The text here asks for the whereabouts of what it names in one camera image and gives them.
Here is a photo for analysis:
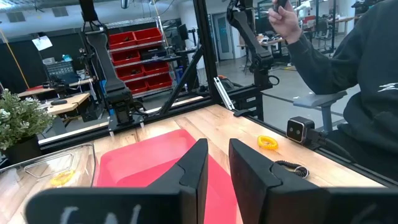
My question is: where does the black storage bin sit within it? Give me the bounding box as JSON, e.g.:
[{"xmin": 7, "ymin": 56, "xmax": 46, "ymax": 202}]
[{"xmin": 139, "ymin": 46, "xmax": 167, "ymax": 60}]

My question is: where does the person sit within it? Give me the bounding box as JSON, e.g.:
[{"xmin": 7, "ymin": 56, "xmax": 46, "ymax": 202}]
[{"xmin": 285, "ymin": 0, "xmax": 398, "ymax": 183}]

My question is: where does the black handle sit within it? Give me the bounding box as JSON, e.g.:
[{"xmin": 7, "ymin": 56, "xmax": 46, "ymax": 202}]
[{"xmin": 272, "ymin": 0, "xmax": 289, "ymax": 13}]

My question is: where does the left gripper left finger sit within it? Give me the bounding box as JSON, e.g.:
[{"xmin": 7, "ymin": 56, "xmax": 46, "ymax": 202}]
[{"xmin": 24, "ymin": 138, "xmax": 209, "ymax": 224}]

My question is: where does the small table-level camera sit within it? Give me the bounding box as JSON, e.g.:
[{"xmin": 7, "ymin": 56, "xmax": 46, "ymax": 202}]
[{"xmin": 285, "ymin": 116, "xmax": 315, "ymax": 144}]

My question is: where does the silver metal bracket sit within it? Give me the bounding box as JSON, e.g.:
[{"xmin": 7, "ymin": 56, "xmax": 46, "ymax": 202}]
[{"xmin": 213, "ymin": 77, "xmax": 236, "ymax": 111}]

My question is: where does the black camera cable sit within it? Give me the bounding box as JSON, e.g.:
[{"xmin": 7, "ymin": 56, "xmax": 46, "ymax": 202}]
[{"xmin": 307, "ymin": 129, "xmax": 357, "ymax": 162}]

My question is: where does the grey door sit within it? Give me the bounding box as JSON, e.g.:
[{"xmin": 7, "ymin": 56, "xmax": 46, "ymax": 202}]
[{"xmin": 213, "ymin": 12, "xmax": 234, "ymax": 62}]

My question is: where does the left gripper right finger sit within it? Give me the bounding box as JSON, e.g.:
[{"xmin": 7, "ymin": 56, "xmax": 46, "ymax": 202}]
[{"xmin": 229, "ymin": 138, "xmax": 398, "ymax": 224}]

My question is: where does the red mat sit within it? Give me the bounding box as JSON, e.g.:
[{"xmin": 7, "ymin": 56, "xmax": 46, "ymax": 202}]
[{"xmin": 93, "ymin": 129, "xmax": 246, "ymax": 224}]

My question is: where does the person's hand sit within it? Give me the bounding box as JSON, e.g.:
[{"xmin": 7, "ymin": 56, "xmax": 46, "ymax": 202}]
[{"xmin": 267, "ymin": 0, "xmax": 303, "ymax": 45}]

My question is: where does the white paper sheet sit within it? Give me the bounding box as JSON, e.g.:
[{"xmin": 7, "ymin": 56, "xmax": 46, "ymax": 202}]
[{"xmin": 32, "ymin": 35, "xmax": 53, "ymax": 52}]

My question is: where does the red storage bin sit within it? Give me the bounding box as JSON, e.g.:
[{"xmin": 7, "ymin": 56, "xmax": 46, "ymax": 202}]
[
  {"xmin": 108, "ymin": 30, "xmax": 137, "ymax": 50},
  {"xmin": 111, "ymin": 49, "xmax": 141, "ymax": 66},
  {"xmin": 115, "ymin": 64, "xmax": 145, "ymax": 81},
  {"xmin": 142, "ymin": 61, "xmax": 170, "ymax": 76},
  {"xmin": 124, "ymin": 79, "xmax": 149, "ymax": 95},
  {"xmin": 133, "ymin": 27, "xmax": 163, "ymax": 45},
  {"xmin": 145, "ymin": 73, "xmax": 173, "ymax": 90}
]

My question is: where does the metal shelf rack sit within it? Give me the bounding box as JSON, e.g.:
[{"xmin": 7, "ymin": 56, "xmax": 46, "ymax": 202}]
[{"xmin": 104, "ymin": 17, "xmax": 175, "ymax": 99}]

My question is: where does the grey chair armrest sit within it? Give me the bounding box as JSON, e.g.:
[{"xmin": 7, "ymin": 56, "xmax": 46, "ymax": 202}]
[{"xmin": 292, "ymin": 90, "xmax": 348, "ymax": 133}]

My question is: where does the yellow pole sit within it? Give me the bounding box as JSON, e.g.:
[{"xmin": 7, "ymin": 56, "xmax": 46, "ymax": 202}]
[{"xmin": 0, "ymin": 27, "xmax": 30, "ymax": 90}]

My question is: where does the wooden desk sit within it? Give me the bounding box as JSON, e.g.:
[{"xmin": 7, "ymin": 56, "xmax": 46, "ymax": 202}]
[
  {"xmin": 17, "ymin": 77, "xmax": 94, "ymax": 99},
  {"xmin": 46, "ymin": 92, "xmax": 91, "ymax": 116}
]

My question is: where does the clear plastic bin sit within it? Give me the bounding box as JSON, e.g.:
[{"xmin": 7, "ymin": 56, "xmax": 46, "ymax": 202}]
[{"xmin": 0, "ymin": 142, "xmax": 96, "ymax": 224}]

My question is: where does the black spring keychain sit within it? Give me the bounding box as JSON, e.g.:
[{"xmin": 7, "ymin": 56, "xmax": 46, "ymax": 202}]
[{"xmin": 275, "ymin": 160, "xmax": 310, "ymax": 180}]

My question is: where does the green potted plant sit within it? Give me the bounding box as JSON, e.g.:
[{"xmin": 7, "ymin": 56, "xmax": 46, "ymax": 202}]
[{"xmin": 0, "ymin": 88, "xmax": 55, "ymax": 166}]

